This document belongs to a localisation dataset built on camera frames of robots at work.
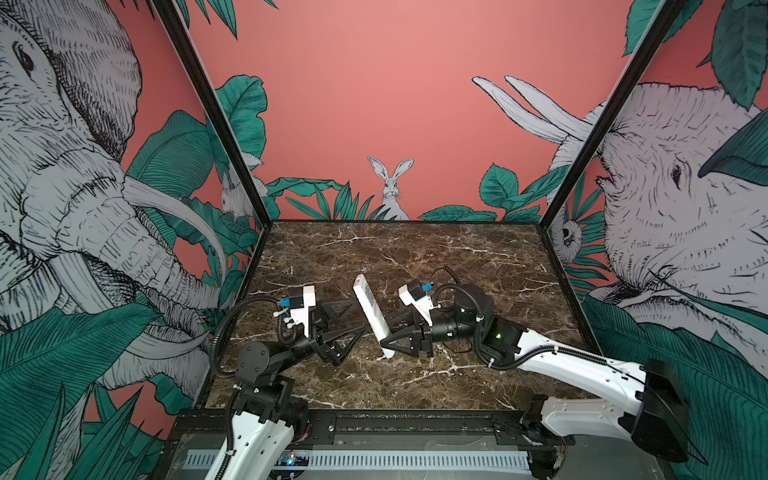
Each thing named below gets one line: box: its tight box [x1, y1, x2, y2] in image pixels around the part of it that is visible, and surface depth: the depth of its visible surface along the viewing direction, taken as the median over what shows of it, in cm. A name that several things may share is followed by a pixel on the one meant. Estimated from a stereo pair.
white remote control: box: [353, 274, 396, 359], surface depth 58 cm
